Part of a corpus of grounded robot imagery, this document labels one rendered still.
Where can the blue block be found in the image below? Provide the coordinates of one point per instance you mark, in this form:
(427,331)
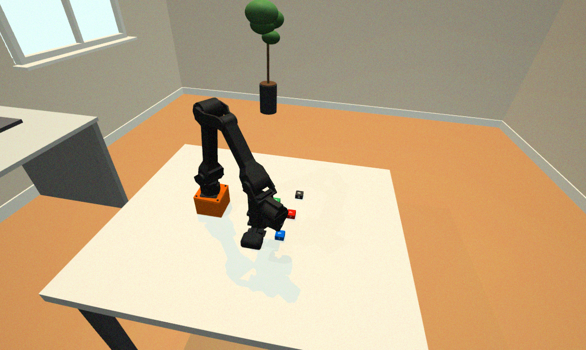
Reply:
(280,235)

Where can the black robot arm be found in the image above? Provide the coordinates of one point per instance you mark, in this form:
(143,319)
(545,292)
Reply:
(213,114)

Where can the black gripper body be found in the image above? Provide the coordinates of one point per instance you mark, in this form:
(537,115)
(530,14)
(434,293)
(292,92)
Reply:
(254,238)

